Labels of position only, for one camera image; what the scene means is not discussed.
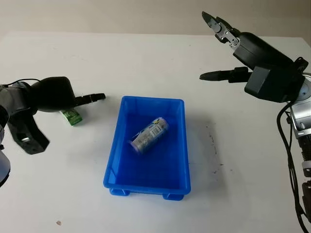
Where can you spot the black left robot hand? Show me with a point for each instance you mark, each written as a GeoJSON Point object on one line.
{"type": "Point", "coordinates": [52, 94]}

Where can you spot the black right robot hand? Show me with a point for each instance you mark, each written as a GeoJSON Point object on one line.
{"type": "Point", "coordinates": [262, 53]}

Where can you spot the green and white carton box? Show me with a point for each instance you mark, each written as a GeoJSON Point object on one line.
{"type": "Point", "coordinates": [72, 117]}

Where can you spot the silver purple-capped can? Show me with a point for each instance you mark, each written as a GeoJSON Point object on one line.
{"type": "Point", "coordinates": [149, 136]}

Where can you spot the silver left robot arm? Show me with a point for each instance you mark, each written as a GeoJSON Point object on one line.
{"type": "Point", "coordinates": [12, 99]}

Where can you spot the blue plastic tray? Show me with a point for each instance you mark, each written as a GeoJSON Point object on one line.
{"type": "Point", "coordinates": [145, 174]}

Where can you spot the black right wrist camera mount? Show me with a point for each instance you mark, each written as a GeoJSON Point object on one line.
{"type": "Point", "coordinates": [269, 85]}

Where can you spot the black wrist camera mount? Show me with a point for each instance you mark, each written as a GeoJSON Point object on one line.
{"type": "Point", "coordinates": [269, 85]}
{"type": "Point", "coordinates": [29, 138]}

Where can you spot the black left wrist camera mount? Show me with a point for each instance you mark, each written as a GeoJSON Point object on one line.
{"type": "Point", "coordinates": [29, 138]}

